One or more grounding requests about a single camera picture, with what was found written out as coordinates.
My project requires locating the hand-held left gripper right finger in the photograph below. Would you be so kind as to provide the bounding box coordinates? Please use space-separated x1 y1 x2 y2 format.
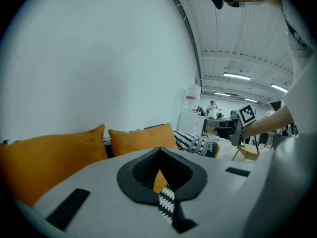
159 147 274 238

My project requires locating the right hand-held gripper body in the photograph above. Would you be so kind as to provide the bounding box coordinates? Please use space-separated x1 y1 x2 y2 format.
229 103 258 147

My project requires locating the wooden chair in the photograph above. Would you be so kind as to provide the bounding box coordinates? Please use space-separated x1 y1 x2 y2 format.
232 144 261 162

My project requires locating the person's right forearm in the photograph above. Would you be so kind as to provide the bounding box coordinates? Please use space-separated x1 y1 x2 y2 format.
242 105 295 140

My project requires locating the clear water bottle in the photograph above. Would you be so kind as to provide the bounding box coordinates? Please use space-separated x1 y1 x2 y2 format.
184 85 202 111

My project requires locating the orange pillow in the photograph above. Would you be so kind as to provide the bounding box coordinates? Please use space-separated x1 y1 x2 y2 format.
108 122 179 194
0 124 108 208

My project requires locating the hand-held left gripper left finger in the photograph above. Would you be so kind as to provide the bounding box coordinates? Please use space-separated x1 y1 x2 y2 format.
14 147 189 238

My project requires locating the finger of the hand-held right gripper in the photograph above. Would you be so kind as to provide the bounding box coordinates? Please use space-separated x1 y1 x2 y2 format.
207 118 240 128

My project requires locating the person's white shirt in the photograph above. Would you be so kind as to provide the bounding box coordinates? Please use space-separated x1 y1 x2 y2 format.
242 0 317 238

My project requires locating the white shelf unit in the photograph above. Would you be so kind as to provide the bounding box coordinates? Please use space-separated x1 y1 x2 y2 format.
177 109 208 137

